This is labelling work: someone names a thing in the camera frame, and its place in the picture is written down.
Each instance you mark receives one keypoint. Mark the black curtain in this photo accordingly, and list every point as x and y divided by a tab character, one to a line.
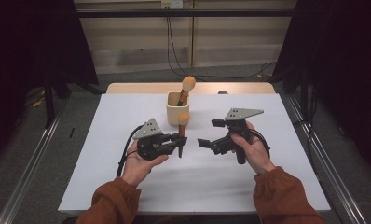
345	62
25	46

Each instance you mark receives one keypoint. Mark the white wall socket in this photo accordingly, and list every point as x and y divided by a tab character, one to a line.
172	3

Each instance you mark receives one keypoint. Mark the round-head makeup brush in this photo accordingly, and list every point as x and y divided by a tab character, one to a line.
188	84

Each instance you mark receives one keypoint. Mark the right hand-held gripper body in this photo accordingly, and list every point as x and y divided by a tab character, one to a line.
236	127

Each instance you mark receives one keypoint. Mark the person's left hand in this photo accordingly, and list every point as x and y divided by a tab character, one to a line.
137	169

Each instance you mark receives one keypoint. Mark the small black stick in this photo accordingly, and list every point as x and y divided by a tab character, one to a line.
71	132

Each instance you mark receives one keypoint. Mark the black stand pole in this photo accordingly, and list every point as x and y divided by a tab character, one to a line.
304	93
49	105

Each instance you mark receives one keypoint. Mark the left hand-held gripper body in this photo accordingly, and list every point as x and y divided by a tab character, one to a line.
151	146

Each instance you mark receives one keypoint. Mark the light wooden table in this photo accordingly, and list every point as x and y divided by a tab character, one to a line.
137	88

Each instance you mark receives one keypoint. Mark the person's right hand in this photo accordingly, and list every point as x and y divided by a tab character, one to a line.
255	155

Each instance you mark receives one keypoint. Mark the aluminium floor rail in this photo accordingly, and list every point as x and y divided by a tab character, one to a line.
28	174
331	174

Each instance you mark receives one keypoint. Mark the black horizontal frame bar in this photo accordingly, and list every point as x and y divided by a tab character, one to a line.
127	13

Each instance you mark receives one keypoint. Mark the cream square cup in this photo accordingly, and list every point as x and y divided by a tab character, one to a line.
173	109

